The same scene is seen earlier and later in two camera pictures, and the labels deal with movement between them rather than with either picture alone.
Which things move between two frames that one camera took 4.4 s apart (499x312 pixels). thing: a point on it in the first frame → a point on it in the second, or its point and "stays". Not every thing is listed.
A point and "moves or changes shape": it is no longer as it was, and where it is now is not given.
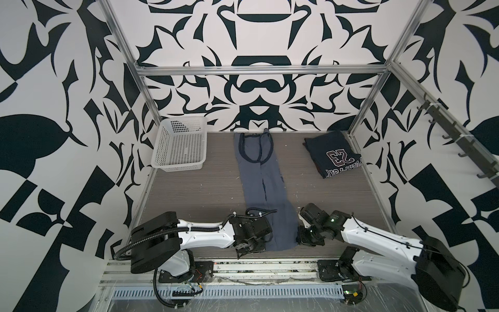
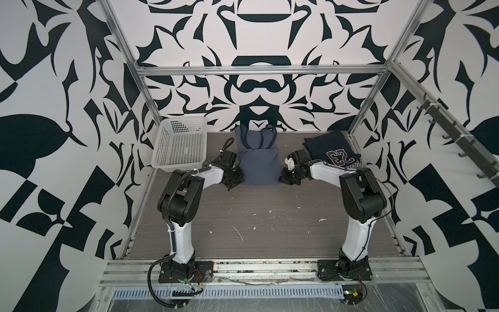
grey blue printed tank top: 267,189 moves or changes shape
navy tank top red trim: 332,152 stays
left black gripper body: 254,246 → 236,177
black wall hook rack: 460,138 stays
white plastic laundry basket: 180,143 stays
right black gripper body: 308,235 → 291,175
